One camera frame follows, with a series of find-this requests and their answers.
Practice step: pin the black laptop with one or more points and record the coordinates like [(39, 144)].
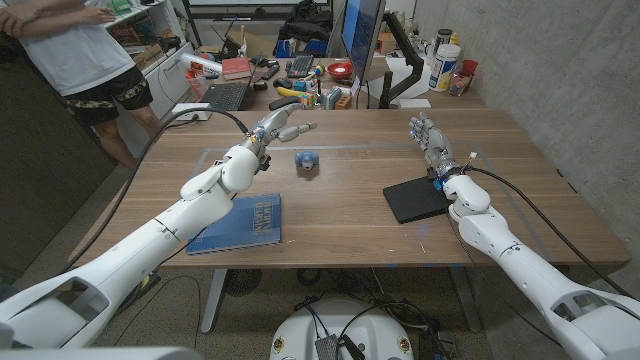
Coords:
[(227, 96)]

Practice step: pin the red book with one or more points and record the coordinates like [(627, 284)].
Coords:
[(236, 68)]

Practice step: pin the white rolled tube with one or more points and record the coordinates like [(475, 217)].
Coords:
[(201, 64)]

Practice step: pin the white wipes canister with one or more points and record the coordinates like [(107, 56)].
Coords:
[(444, 67)]

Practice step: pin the black backpack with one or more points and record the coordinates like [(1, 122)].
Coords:
[(306, 22)]

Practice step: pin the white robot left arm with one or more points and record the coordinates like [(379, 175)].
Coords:
[(150, 245)]

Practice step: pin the flat white box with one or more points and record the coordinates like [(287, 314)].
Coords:
[(415, 103)]

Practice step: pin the black oblong case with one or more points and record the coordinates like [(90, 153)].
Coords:
[(281, 104)]

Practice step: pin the white robot torso base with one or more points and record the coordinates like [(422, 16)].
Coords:
[(370, 330)]

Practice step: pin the blue storage bin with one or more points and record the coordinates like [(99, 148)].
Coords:
[(316, 48)]

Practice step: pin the blue hardcover book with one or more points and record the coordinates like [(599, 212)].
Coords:
[(250, 225)]

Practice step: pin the person in white shirt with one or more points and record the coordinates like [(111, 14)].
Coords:
[(75, 50)]

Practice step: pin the yellow bottle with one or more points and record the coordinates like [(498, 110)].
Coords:
[(454, 39)]

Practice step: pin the computer monitor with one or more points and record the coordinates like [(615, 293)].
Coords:
[(362, 30)]

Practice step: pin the black computer mouse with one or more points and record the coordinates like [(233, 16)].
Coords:
[(282, 83)]

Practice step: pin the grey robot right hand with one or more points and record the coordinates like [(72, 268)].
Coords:
[(436, 144)]

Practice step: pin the white power strip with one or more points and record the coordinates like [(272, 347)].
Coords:
[(187, 114)]

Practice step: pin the blue toy camera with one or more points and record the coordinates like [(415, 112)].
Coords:
[(306, 159)]

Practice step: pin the yellow banana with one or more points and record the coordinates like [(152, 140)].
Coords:
[(290, 92)]

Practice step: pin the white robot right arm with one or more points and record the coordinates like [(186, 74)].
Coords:
[(525, 270)]

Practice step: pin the grey table leg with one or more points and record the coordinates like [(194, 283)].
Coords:
[(465, 300), (212, 300)]

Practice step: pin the white shelf cabinet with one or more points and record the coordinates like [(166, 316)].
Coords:
[(167, 75)]

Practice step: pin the red bowl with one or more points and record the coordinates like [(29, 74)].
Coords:
[(340, 71)]

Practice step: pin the black folder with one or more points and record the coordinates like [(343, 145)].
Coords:
[(412, 200)]

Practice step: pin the orange brick block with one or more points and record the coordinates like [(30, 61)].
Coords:
[(343, 103)]

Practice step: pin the black keyboard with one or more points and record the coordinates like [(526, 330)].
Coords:
[(300, 66)]

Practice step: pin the colourful puzzle cube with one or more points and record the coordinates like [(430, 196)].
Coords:
[(307, 100)]

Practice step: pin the black round floor fan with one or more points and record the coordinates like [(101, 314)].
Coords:
[(242, 281)]

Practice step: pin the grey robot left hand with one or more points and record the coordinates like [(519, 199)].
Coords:
[(272, 127)]

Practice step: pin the teal sponge holder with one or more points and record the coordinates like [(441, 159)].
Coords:
[(332, 98)]

